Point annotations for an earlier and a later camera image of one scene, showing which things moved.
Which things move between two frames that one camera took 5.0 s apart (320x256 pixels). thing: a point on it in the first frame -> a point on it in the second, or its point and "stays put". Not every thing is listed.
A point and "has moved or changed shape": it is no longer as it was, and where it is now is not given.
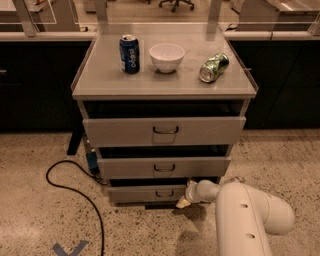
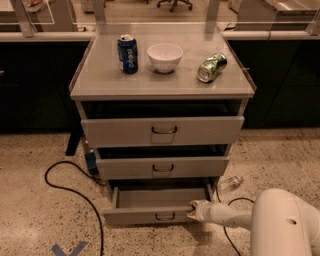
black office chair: x=176 y=3 stays put
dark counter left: x=37 y=71 stays put
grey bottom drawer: x=147 y=195 has moved or changed shape
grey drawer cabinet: x=163 y=107 stays put
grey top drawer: x=164 y=131 stays put
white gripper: x=190 y=194 -> x=206 y=210
